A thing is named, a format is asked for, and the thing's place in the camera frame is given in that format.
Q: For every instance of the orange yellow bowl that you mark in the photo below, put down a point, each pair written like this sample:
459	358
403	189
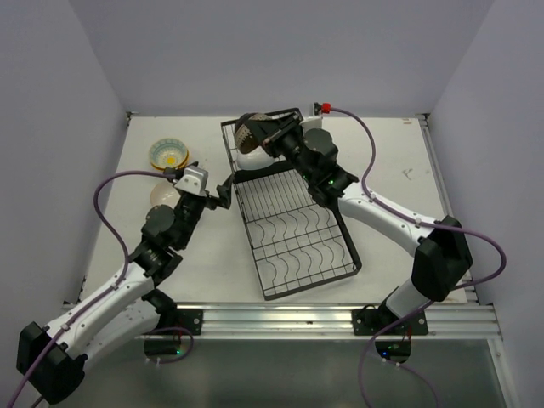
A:
163	167

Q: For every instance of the white ceramic bowl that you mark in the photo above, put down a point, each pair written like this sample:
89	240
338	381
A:
255	160

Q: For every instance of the white black striped bowl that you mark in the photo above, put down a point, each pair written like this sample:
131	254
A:
164	194

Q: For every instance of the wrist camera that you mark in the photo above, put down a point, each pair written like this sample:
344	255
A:
193	181
319	112

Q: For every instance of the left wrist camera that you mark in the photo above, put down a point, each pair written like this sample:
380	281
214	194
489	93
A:
193	181

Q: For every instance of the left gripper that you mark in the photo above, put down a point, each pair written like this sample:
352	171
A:
223	199

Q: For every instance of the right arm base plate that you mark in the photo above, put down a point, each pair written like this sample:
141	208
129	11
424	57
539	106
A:
370	319

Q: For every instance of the black wire dish rack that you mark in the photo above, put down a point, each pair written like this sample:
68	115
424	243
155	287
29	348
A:
296	244

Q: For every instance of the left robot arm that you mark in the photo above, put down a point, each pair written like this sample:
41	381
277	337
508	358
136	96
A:
54	358

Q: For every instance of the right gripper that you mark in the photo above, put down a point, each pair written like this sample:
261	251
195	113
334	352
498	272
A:
282	127

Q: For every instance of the white bowl yellow sun dots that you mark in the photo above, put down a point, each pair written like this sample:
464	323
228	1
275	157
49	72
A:
167	151

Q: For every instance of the dark patterned bowl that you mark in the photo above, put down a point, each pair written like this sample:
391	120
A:
245	142

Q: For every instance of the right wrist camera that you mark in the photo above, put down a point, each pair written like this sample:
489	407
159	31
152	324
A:
319	112

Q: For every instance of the aluminium mounting rail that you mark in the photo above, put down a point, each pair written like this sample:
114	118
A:
450	321

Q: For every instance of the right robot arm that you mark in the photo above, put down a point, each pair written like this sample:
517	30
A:
440	252

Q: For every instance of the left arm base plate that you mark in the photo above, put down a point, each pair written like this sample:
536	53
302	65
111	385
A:
189	319

